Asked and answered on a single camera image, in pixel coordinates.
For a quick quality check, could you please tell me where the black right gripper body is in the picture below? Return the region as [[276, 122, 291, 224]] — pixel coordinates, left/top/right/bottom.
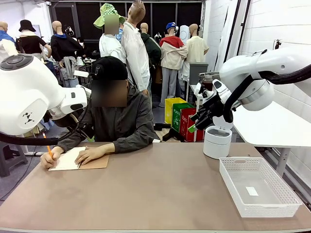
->
[[202, 95, 226, 117]]

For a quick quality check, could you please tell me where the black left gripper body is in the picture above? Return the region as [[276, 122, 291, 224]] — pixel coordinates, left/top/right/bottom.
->
[[55, 113, 85, 129]]

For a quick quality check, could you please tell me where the yellow pencil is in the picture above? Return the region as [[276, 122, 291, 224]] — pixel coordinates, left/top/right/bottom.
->
[[42, 133, 54, 160]]

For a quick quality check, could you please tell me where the brown spiral notebook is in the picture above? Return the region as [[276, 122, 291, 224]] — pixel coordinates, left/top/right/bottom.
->
[[48, 146, 110, 171]]

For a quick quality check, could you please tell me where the person's right forearm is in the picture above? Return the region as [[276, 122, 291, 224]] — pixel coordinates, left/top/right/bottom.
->
[[57, 137, 85, 153]]

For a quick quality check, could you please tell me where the person's left forearm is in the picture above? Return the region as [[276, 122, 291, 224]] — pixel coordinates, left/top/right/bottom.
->
[[104, 132, 156, 154]]

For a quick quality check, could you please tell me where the person's left hand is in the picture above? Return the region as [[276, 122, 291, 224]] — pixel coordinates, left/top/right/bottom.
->
[[74, 145, 108, 166]]

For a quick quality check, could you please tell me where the person's right hand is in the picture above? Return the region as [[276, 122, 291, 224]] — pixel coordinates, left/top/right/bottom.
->
[[40, 146, 65, 169]]

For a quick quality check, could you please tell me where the red recycling bag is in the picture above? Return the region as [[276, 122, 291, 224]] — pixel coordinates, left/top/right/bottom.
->
[[179, 108, 206, 143]]

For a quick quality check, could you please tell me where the green recycling bag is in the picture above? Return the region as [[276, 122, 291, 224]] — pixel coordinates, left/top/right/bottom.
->
[[172, 102, 196, 133]]

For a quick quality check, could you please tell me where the glass jar dark liquid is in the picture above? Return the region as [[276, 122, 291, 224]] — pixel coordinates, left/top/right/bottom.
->
[[201, 75, 214, 92]]

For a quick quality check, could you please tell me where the white round trash bin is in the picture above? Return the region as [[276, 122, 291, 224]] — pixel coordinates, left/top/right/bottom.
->
[[203, 116, 234, 160]]

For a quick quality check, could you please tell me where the small white side table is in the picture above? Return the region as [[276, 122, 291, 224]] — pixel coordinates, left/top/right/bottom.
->
[[189, 84, 204, 127]]

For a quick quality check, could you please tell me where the yellow recycling bag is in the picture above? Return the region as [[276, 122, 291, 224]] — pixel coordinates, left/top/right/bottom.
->
[[164, 97, 187, 124]]

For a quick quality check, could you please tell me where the metal tray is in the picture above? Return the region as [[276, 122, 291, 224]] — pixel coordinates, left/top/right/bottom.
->
[[199, 71, 223, 81]]

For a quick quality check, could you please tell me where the black chair base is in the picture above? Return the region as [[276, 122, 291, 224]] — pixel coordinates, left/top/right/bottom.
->
[[154, 122, 185, 142]]

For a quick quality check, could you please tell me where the grey bin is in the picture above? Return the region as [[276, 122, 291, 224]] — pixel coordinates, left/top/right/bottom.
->
[[189, 62, 209, 85]]

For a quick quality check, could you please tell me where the person in grey jacket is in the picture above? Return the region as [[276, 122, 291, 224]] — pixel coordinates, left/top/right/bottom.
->
[[57, 56, 156, 154]]

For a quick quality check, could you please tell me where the white desk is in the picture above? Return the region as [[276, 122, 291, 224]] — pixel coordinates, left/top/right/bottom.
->
[[232, 100, 311, 178]]

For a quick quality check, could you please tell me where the mannequin cream shirt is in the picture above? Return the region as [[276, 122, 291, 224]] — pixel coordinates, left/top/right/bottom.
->
[[186, 23, 210, 64]]

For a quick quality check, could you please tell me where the mannequin blue cap red jacket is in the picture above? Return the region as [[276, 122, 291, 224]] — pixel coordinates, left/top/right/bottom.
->
[[159, 22, 189, 108]]

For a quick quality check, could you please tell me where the grey step stool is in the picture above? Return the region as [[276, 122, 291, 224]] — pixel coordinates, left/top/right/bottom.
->
[[0, 141, 29, 178]]

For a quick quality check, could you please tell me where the black cap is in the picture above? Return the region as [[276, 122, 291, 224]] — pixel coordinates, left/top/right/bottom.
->
[[91, 56, 129, 81]]

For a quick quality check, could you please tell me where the mannequin black sweater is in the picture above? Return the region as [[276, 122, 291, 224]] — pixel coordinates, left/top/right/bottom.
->
[[50, 20, 85, 87]]

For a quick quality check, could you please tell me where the white oval device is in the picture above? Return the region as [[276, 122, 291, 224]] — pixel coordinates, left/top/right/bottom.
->
[[179, 25, 191, 45]]

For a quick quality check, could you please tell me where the mannequin dark green jacket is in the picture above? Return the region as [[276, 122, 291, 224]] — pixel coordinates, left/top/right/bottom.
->
[[140, 22, 162, 73]]

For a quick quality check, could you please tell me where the small white label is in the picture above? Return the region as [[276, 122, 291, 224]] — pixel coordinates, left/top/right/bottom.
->
[[245, 186, 259, 197]]

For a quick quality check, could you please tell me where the mannequin green checked hat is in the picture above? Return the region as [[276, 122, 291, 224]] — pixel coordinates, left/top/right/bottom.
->
[[93, 2, 127, 64]]

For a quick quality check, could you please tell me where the mannequin black bucket hat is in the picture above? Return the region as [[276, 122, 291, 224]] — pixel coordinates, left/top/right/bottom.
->
[[16, 19, 52, 61]]

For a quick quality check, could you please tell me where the tall mannequin white shirt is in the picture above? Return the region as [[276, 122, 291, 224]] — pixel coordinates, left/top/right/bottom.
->
[[121, 0, 152, 98]]

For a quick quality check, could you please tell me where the mannequin blue white jacket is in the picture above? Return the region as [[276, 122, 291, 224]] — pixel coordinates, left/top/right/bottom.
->
[[0, 21, 19, 61]]

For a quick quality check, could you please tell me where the white plastic mesh basket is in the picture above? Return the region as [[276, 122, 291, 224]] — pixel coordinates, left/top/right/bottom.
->
[[219, 156, 303, 218]]

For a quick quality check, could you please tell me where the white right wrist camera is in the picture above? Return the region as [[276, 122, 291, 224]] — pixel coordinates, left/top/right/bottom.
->
[[193, 82, 216, 99]]

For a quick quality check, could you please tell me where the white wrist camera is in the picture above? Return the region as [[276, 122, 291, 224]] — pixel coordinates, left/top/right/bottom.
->
[[75, 84, 97, 100], [193, 82, 216, 99]]

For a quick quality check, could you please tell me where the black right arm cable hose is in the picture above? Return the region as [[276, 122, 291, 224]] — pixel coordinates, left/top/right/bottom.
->
[[223, 63, 311, 123]]

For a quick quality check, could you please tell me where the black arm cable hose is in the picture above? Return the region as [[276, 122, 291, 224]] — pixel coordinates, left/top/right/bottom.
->
[[0, 110, 89, 146], [223, 63, 311, 123]]

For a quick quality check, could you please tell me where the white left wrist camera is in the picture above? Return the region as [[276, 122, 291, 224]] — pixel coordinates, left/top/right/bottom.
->
[[75, 84, 97, 100]]

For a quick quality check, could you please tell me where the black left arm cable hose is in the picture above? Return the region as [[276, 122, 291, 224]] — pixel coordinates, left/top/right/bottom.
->
[[0, 110, 89, 146]]

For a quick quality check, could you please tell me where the black wall pole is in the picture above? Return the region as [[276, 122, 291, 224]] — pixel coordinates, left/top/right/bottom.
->
[[239, 0, 251, 56], [227, 0, 242, 61]]

